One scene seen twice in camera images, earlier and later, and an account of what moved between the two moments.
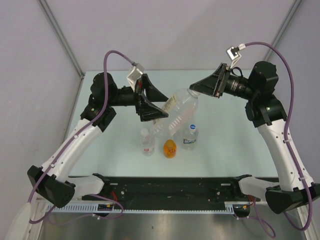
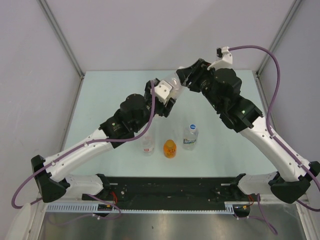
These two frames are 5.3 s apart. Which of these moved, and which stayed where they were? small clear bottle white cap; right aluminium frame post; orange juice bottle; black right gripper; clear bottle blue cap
Moved: black right gripper
Stayed: orange juice bottle; small clear bottle white cap; right aluminium frame post; clear bottle blue cap
